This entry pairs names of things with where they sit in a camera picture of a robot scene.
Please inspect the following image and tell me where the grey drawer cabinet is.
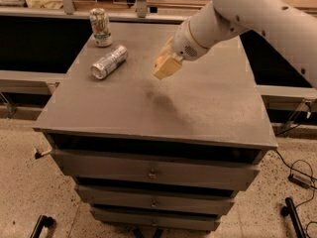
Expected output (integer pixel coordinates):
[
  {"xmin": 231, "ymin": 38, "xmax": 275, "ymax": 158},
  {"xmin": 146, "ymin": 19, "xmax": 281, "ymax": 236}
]
[{"xmin": 36, "ymin": 23, "xmax": 277, "ymax": 221}]

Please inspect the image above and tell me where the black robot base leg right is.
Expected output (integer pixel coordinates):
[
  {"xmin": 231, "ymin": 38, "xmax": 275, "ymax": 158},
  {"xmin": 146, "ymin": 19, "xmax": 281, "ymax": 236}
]
[{"xmin": 280, "ymin": 197, "xmax": 306, "ymax": 238}]

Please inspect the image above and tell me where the grey drawer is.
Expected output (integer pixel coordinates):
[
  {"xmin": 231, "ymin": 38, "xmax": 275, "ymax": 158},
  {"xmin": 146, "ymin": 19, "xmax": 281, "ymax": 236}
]
[
  {"xmin": 75, "ymin": 185, "xmax": 234, "ymax": 215},
  {"xmin": 90, "ymin": 207, "xmax": 220, "ymax": 231},
  {"xmin": 53, "ymin": 150, "xmax": 260, "ymax": 190}
]

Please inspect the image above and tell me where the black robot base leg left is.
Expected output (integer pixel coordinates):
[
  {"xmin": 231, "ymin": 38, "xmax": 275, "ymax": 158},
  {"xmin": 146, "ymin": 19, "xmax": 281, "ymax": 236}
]
[{"xmin": 30, "ymin": 215, "xmax": 54, "ymax": 238}]

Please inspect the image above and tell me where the white plug on floor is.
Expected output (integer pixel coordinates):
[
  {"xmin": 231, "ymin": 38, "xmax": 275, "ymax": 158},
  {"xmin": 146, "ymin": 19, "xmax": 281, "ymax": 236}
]
[{"xmin": 34, "ymin": 149, "xmax": 52, "ymax": 160}]

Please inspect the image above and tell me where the grey metal shelf rail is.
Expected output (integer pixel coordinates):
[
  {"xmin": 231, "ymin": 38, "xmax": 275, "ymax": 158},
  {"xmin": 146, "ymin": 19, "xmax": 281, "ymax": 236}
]
[{"xmin": 0, "ymin": 0, "xmax": 317, "ymax": 30}]

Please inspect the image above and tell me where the top grey drawer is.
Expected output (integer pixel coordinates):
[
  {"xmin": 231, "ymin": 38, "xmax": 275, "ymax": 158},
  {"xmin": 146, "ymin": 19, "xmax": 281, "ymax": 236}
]
[{"xmin": 53, "ymin": 150, "xmax": 260, "ymax": 190}]

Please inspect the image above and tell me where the middle grey drawer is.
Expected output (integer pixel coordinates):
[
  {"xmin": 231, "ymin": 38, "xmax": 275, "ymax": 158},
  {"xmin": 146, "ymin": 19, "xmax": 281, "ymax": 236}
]
[{"xmin": 75, "ymin": 185, "xmax": 234, "ymax": 215}]

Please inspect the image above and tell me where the white green standing can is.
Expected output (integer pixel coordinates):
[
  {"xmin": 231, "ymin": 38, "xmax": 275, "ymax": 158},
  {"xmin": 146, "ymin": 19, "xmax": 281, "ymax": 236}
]
[{"xmin": 89, "ymin": 8, "xmax": 112, "ymax": 47}]

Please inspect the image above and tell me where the black power adapter with cable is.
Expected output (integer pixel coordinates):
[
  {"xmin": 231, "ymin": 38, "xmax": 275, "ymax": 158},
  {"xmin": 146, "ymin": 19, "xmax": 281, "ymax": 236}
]
[{"xmin": 275, "ymin": 151, "xmax": 317, "ymax": 238}]

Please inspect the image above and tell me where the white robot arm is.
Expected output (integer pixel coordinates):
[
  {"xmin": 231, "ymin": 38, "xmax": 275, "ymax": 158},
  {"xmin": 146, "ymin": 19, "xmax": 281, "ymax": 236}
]
[{"xmin": 154, "ymin": 0, "xmax": 317, "ymax": 87}]

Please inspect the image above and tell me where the silver redbull can lying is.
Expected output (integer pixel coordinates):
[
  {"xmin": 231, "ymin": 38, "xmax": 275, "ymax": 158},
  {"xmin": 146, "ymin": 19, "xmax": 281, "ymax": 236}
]
[{"xmin": 91, "ymin": 45, "xmax": 128, "ymax": 80}]

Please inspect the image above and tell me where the bottom grey drawer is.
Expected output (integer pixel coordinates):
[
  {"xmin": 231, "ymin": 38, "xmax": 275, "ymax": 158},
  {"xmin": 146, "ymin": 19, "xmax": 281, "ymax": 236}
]
[{"xmin": 90, "ymin": 207, "xmax": 220, "ymax": 231}]

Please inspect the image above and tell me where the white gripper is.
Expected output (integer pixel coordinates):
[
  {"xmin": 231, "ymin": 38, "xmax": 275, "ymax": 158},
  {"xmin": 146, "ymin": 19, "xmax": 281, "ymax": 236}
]
[{"xmin": 154, "ymin": 20, "xmax": 208, "ymax": 79}]

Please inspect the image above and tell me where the orange fruit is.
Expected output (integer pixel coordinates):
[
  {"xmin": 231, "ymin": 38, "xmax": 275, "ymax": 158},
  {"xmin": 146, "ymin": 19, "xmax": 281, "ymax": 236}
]
[{"xmin": 155, "ymin": 56, "xmax": 162, "ymax": 66}]

